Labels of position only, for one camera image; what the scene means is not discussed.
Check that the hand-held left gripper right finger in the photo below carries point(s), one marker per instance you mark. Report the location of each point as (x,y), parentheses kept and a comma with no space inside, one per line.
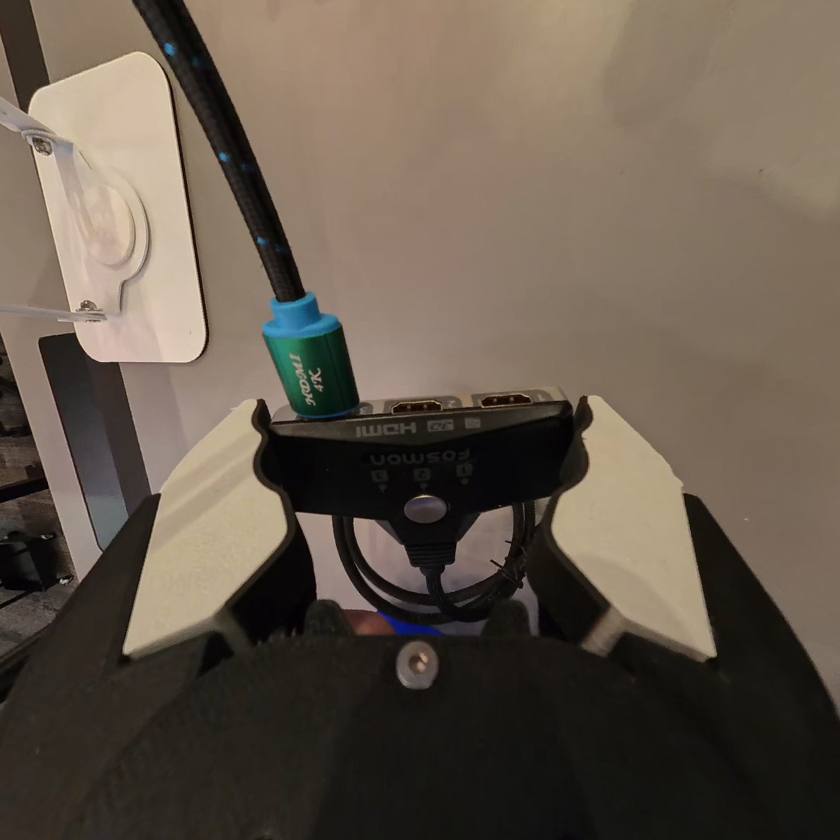
(630,538)

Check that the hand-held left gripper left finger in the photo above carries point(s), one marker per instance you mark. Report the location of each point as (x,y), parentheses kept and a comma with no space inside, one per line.
(210,525)

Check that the black port adapter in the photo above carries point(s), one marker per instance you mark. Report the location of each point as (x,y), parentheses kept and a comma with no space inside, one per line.
(499,466)

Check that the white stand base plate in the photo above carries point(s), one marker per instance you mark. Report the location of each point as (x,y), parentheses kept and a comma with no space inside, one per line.
(164,197)

